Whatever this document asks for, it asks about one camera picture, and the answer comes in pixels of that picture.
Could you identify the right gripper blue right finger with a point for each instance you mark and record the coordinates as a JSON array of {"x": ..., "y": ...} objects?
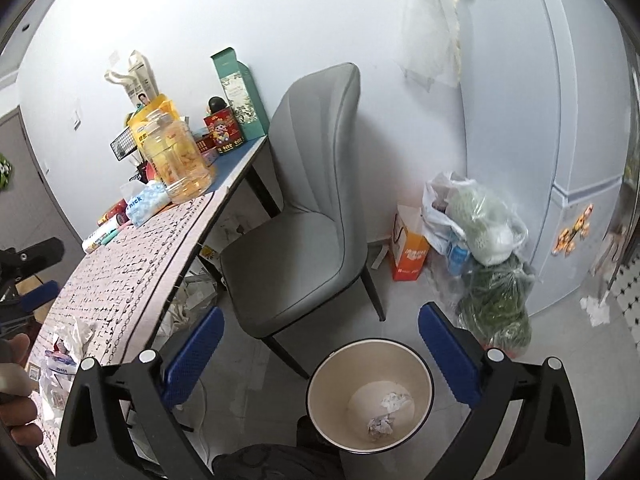
[{"x": 455, "y": 352}]

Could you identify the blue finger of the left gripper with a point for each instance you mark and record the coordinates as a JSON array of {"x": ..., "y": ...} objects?
[{"x": 40, "y": 296}]

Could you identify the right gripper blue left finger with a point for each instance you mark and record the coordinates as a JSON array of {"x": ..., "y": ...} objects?
[{"x": 186, "y": 354}]

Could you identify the white tissue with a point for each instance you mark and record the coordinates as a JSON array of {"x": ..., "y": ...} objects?
[
  {"x": 60, "y": 365},
  {"x": 598, "y": 310}
]

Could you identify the white round trash bin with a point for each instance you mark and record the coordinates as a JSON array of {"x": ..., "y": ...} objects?
[{"x": 347, "y": 388}]

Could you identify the person's left hand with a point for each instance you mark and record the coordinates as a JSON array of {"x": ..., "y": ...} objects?
[{"x": 20, "y": 412}]

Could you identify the grey door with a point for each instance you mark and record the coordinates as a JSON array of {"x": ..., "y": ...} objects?
[{"x": 29, "y": 213}]

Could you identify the bag of green vegetables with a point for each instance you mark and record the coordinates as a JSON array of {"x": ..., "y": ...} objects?
[{"x": 492, "y": 306}]

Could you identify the patterned pink tablecloth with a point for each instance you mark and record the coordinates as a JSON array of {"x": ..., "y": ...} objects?
[{"x": 123, "y": 289}]

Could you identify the white roll package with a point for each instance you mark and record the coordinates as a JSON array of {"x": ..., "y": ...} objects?
[{"x": 94, "y": 240}]

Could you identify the crumpled paper in bin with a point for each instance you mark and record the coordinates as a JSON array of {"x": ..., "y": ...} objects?
[{"x": 383, "y": 425}]

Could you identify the grey upholstered chair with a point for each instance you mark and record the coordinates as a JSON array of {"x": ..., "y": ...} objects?
[{"x": 316, "y": 248}]

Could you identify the orange paper bag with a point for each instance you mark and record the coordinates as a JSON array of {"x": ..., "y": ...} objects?
[{"x": 408, "y": 245}]

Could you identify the blue tissue pack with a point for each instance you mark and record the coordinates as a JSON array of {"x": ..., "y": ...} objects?
[{"x": 144, "y": 200}]

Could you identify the white tissue on floor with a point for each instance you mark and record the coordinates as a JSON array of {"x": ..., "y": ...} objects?
[{"x": 598, "y": 310}]

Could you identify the clear bag white contents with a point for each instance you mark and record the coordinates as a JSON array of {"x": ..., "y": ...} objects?
[{"x": 457, "y": 208}]

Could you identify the clear plastic jar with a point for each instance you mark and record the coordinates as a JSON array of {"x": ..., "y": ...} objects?
[{"x": 181, "y": 167}]

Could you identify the yellow snack bag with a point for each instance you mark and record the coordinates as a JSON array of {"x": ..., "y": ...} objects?
[{"x": 157, "y": 119}]

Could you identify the red tin can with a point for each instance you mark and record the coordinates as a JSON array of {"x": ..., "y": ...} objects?
[{"x": 225, "y": 130}]

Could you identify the white refrigerator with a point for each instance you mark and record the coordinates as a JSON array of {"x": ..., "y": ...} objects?
[{"x": 547, "y": 108}]

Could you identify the green tall box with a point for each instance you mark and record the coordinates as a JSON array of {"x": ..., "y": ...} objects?
[{"x": 242, "y": 94}]

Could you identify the white mesh bag on fridge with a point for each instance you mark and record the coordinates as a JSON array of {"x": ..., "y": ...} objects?
[{"x": 429, "y": 42}]

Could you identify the black wire mesh rack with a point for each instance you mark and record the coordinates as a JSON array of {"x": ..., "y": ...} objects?
[{"x": 124, "y": 144}]

